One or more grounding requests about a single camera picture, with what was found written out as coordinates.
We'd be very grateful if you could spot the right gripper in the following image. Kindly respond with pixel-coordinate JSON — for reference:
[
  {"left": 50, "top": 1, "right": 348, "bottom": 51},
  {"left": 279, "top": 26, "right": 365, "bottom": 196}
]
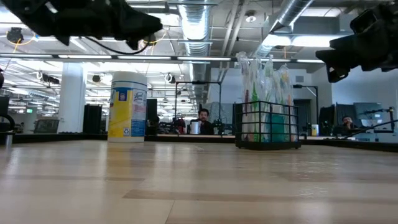
[{"left": 315, "top": 2, "right": 398, "bottom": 83}]

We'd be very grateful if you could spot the white column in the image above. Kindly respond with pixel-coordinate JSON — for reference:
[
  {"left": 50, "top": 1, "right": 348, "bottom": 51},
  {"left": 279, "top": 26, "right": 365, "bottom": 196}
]
[{"left": 57, "top": 62, "right": 88, "bottom": 134}]

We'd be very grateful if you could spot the person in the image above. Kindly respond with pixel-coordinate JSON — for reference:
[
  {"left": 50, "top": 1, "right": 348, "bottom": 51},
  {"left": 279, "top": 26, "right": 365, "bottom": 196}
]
[
  {"left": 337, "top": 115, "right": 359, "bottom": 132},
  {"left": 190, "top": 108, "right": 215, "bottom": 136}
]

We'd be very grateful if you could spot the black ceiling camera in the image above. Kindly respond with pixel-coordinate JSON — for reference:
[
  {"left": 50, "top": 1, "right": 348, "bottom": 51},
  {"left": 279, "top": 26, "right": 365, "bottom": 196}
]
[{"left": 6, "top": 27, "right": 25, "bottom": 44}]

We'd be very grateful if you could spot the black cabinet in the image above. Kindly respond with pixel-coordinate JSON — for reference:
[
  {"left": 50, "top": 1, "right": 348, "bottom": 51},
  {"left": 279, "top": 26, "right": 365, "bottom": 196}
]
[{"left": 82, "top": 104, "right": 103, "bottom": 134}]

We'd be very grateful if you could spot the black metal gantry frame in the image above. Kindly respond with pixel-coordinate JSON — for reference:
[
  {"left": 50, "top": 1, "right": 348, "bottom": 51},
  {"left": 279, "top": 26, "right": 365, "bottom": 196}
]
[{"left": 174, "top": 80, "right": 223, "bottom": 131}]

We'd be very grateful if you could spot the right arm supply cable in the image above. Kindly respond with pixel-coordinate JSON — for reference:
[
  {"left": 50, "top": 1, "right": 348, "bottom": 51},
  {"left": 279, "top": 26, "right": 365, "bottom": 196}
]
[{"left": 341, "top": 119, "right": 398, "bottom": 140}]

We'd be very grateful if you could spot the long ceiling light strip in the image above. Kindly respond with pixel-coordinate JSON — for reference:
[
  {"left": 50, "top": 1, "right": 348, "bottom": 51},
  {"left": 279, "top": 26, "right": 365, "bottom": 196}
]
[{"left": 0, "top": 53, "right": 326, "bottom": 65}]

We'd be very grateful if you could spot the orange toothbrush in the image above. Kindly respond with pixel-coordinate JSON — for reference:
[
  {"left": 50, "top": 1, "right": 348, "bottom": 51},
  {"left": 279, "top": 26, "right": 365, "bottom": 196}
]
[{"left": 285, "top": 67, "right": 295, "bottom": 141}]

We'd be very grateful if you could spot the black wire caddy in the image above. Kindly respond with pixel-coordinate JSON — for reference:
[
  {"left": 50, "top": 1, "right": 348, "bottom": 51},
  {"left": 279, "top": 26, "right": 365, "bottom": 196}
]
[{"left": 233, "top": 100, "right": 302, "bottom": 151}]

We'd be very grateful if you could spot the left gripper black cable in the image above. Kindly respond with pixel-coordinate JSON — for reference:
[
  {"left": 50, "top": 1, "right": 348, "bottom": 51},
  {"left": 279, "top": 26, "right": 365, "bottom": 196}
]
[{"left": 82, "top": 34, "right": 157, "bottom": 56}]

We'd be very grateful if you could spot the disinfecting wipes canister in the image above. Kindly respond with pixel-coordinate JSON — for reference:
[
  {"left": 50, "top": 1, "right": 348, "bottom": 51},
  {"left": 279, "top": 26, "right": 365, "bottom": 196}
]
[{"left": 108, "top": 70, "right": 149, "bottom": 143}]

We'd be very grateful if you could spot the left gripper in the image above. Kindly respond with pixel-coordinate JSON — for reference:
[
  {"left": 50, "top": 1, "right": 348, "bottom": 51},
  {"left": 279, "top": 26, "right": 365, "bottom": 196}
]
[{"left": 46, "top": 0, "right": 164, "bottom": 50}]

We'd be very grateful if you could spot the silver spiral air duct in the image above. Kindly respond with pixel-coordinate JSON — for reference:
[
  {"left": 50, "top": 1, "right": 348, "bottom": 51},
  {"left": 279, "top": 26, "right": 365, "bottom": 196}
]
[
  {"left": 178, "top": 0, "right": 213, "bottom": 58},
  {"left": 256, "top": 0, "right": 313, "bottom": 60}
]

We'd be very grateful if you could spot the black monitor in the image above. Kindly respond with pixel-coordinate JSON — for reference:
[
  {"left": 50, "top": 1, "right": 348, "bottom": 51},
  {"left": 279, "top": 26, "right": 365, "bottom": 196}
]
[{"left": 146, "top": 98, "right": 159, "bottom": 135}]

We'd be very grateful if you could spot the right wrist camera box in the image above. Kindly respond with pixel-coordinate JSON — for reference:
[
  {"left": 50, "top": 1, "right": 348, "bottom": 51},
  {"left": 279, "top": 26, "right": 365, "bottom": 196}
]
[{"left": 350, "top": 8, "right": 381, "bottom": 34}]

